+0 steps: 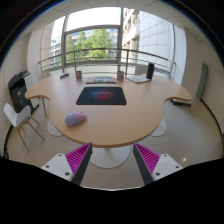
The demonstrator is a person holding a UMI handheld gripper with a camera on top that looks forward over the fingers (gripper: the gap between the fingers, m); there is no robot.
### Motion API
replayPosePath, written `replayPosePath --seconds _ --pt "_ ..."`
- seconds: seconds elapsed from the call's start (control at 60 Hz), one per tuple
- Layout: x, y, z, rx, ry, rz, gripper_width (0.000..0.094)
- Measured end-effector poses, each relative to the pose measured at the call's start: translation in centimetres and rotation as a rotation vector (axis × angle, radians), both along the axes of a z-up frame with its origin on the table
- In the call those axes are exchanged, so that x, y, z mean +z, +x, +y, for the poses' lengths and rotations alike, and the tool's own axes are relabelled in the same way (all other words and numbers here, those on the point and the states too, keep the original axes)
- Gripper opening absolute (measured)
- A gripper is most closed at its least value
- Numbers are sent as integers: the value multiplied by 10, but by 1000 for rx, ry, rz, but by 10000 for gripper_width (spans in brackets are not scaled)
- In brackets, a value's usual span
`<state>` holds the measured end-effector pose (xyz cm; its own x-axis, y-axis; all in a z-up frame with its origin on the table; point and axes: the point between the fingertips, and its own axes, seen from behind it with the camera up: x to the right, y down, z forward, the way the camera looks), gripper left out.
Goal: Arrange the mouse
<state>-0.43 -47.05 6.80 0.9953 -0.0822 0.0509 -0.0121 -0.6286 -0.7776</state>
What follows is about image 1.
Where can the white booklet with yellow print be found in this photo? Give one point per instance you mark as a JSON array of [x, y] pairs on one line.
[[138, 79]]

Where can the black mouse pad, red-blue print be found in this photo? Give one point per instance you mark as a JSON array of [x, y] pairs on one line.
[[101, 96]]

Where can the metal balcony railing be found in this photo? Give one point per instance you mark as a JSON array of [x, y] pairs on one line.
[[100, 49]]

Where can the small white round table base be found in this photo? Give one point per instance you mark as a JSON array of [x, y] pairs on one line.
[[160, 129], [53, 128]]

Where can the small dark blue box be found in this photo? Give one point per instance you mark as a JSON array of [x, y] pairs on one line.
[[64, 76]]

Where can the pink and lilac computer mouse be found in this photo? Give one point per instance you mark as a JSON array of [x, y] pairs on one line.
[[75, 118]]

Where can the large white round table base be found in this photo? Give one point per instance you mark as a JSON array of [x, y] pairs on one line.
[[110, 156]]

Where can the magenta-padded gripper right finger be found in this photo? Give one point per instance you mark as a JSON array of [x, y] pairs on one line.
[[148, 159]]

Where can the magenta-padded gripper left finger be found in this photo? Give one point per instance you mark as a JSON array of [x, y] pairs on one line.
[[78, 159]]

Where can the red and blue magazine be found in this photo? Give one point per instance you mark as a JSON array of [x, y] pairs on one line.
[[101, 80]]

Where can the black office printer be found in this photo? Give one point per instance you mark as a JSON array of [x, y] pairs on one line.
[[19, 93]]

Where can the printed mug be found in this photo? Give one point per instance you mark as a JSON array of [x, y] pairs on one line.
[[120, 75], [79, 75]]

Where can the black cylinder speaker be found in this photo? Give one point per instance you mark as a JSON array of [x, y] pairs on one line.
[[150, 70]]

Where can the white chair with wooden legs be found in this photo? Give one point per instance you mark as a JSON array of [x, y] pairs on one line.
[[16, 116], [141, 69], [43, 76]]

